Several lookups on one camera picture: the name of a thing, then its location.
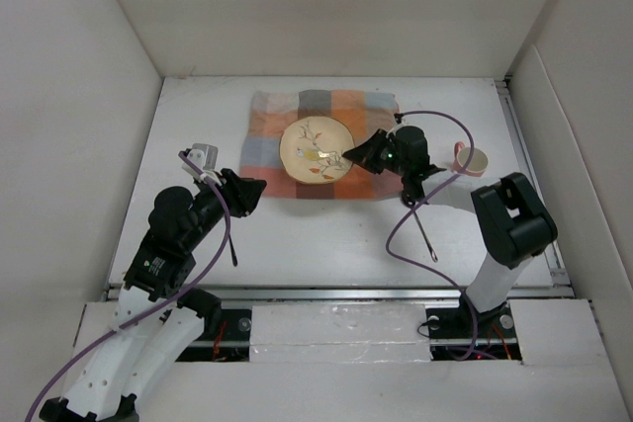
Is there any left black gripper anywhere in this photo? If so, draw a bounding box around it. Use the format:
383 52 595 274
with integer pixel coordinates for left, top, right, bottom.
184 167 265 250

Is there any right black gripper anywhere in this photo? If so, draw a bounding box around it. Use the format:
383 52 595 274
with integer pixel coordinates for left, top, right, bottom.
342 128 408 178

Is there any beige bird pattern plate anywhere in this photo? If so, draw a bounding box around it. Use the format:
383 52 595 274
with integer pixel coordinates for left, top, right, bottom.
279 116 354 185

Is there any black metal fork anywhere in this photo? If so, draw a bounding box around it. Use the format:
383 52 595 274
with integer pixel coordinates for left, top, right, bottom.
228 235 238 267

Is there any orange blue checkered cloth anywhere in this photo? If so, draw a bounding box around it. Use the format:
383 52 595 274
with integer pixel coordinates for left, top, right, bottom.
239 90 402 200

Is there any pink ceramic mug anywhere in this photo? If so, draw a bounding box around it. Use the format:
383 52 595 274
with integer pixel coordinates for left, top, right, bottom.
451 141 490 177

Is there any black metal spoon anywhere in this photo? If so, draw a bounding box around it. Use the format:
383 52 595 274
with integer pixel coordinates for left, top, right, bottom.
412 211 438 263

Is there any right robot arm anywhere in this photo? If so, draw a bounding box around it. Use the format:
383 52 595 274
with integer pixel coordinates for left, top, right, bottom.
343 126 558 338

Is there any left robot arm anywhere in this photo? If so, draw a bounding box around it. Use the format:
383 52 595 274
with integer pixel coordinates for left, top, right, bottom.
40 169 266 421

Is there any white foam block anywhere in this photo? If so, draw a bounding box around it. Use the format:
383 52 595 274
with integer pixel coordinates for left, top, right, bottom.
249 302 431 364

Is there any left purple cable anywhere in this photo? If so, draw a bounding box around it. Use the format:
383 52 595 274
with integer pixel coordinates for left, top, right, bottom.
24 149 236 422

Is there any purple cable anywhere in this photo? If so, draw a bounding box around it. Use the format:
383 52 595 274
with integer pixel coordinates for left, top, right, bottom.
385 110 500 361
24 149 236 422

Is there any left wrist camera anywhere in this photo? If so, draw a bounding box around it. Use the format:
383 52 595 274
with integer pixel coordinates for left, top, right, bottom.
181 143 219 181

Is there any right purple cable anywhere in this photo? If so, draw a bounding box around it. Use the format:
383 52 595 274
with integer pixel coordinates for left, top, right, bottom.
385 110 500 361

